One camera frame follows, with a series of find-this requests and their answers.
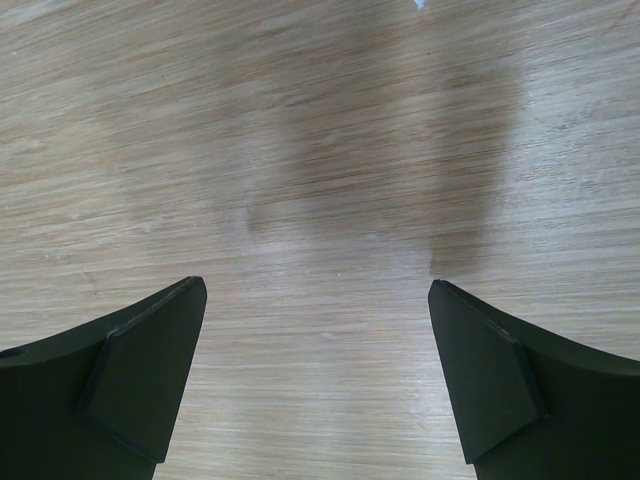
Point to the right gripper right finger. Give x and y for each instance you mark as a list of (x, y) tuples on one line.
[(531, 404)]

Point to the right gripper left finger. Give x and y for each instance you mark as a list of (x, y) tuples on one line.
[(101, 400)]

